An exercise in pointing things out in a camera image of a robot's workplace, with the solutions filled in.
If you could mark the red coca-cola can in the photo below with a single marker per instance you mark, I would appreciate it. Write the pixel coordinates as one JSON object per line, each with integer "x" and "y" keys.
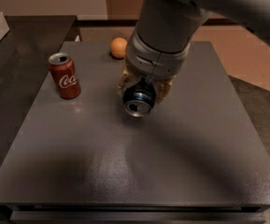
{"x": 64, "y": 75}

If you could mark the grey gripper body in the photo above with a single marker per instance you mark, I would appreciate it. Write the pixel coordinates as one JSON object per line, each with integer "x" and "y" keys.
{"x": 151, "y": 62}

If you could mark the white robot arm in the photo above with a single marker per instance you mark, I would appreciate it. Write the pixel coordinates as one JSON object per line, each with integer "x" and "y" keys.
{"x": 161, "y": 39}

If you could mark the blue pepsi can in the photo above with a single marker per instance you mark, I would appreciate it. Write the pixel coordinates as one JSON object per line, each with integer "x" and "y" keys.
{"x": 139, "y": 99}

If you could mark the dark side table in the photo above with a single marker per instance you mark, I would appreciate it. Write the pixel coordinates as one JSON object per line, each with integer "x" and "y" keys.
{"x": 24, "y": 54}

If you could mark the orange fruit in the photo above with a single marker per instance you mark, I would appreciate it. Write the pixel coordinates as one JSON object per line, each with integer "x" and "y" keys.
{"x": 118, "y": 47}

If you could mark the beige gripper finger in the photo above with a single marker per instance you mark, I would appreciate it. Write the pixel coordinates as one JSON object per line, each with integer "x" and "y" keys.
{"x": 128, "y": 78}
{"x": 162, "y": 87}

